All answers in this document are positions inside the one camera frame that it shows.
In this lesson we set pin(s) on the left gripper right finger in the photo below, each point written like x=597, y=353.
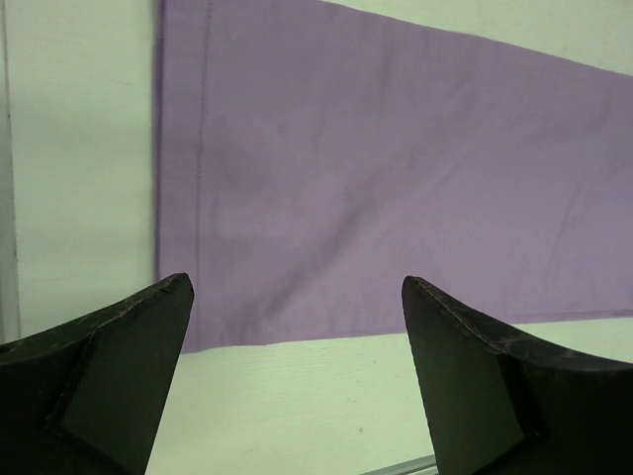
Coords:
x=499, y=400

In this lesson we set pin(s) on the aluminium frame rail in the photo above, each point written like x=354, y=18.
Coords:
x=424, y=465

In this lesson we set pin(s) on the purple trousers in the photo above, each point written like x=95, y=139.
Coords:
x=311, y=156

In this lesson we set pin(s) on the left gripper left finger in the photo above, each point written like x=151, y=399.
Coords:
x=87, y=396

